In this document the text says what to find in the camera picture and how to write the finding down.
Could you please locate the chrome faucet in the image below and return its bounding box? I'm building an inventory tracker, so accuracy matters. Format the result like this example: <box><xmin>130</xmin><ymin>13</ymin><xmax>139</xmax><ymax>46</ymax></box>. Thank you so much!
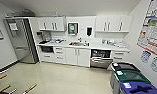
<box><xmin>77</xmin><ymin>36</ymin><xmax>83</xmax><ymax>44</ymax></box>

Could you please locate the white sink base cabinet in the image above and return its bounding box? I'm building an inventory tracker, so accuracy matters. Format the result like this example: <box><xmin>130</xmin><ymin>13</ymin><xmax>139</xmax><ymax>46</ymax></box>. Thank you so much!
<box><xmin>64</xmin><ymin>47</ymin><xmax>92</xmax><ymax>68</ymax></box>

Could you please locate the steel paper towel dispenser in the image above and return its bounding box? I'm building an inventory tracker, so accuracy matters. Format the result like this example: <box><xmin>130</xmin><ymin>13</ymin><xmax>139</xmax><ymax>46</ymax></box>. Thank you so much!
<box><xmin>67</xmin><ymin>22</ymin><xmax>79</xmax><ymax>37</ymax></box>

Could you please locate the black soap dispenser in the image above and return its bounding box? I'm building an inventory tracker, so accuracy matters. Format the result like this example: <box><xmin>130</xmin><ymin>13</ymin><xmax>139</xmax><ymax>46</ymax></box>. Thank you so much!
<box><xmin>86</xmin><ymin>27</ymin><xmax>94</xmax><ymax>38</ymax></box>

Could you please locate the white drawer stack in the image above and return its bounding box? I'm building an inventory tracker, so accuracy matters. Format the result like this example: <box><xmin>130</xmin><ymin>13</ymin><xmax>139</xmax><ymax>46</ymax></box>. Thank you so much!
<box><xmin>111</xmin><ymin>50</ymin><xmax>130</xmax><ymax>65</ymax></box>
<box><xmin>53</xmin><ymin>46</ymin><xmax>66</xmax><ymax>65</ymax></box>

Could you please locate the dish drying rack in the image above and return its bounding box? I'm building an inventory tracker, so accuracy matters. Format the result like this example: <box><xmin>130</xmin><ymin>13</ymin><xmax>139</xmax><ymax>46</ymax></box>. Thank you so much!
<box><xmin>49</xmin><ymin>38</ymin><xmax>66</xmax><ymax>45</ymax></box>

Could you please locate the dish soap bottle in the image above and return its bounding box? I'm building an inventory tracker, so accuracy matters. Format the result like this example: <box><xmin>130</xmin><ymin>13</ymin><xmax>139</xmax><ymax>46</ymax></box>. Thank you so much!
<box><xmin>100</xmin><ymin>38</ymin><xmax>106</xmax><ymax>45</ymax></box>

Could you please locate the black built-in microwave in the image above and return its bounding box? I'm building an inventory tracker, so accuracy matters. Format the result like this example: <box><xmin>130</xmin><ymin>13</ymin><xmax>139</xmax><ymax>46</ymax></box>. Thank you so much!
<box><xmin>39</xmin><ymin>45</ymin><xmax>55</xmax><ymax>54</ymax></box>

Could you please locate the white wide drawer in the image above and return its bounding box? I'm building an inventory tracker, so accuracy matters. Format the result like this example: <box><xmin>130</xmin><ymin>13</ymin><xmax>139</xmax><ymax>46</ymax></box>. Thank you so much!
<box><xmin>40</xmin><ymin>53</ymin><xmax>56</xmax><ymax>63</ymax></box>

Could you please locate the stack of white plates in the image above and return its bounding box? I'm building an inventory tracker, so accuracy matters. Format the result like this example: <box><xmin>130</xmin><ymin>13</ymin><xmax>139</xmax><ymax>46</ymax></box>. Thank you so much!
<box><xmin>106</xmin><ymin>39</ymin><xmax>116</xmax><ymax>46</ymax></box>

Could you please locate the black tray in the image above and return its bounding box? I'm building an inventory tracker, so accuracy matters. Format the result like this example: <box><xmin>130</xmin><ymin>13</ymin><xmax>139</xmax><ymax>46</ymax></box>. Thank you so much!
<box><xmin>38</xmin><ymin>40</ymin><xmax>50</xmax><ymax>46</ymax></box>

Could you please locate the black coffee machine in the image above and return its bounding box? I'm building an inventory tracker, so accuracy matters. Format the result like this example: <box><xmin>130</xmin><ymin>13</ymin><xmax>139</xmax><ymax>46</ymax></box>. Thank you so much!
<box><xmin>36</xmin><ymin>31</ymin><xmax>46</xmax><ymax>43</ymax></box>

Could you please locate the blue bottle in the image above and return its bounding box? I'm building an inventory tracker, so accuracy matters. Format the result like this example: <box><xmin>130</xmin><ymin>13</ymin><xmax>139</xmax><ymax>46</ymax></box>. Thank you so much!
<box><xmin>54</xmin><ymin>12</ymin><xmax>59</xmax><ymax>18</ymax></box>

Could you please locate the stainless steel refrigerator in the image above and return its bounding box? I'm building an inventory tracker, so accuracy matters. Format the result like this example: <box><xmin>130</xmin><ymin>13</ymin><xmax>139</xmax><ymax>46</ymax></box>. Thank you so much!
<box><xmin>3</xmin><ymin>17</ymin><xmax>41</xmax><ymax>65</ymax></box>

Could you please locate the grey bin green lid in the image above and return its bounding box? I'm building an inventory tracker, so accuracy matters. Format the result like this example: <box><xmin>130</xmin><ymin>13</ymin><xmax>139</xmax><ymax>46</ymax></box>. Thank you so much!
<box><xmin>109</xmin><ymin>69</ymin><xmax>152</xmax><ymax>94</ymax></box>

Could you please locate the small blue white notice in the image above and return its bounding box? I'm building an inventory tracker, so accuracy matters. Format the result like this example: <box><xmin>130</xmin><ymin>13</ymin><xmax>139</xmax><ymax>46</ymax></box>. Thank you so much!
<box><xmin>140</xmin><ymin>49</ymin><xmax>152</xmax><ymax>64</ymax></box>
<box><xmin>149</xmin><ymin>56</ymin><xmax>157</xmax><ymax>75</ymax></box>

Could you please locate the wire basket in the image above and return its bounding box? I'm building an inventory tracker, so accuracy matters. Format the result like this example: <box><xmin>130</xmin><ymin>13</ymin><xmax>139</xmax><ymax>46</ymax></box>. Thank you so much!
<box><xmin>4</xmin><ymin>10</ymin><xmax>37</xmax><ymax>19</ymax></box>

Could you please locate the large colourful wall poster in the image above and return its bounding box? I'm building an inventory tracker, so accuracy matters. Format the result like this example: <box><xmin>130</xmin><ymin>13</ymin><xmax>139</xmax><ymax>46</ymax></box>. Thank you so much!
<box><xmin>136</xmin><ymin>0</ymin><xmax>157</xmax><ymax>58</ymax></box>

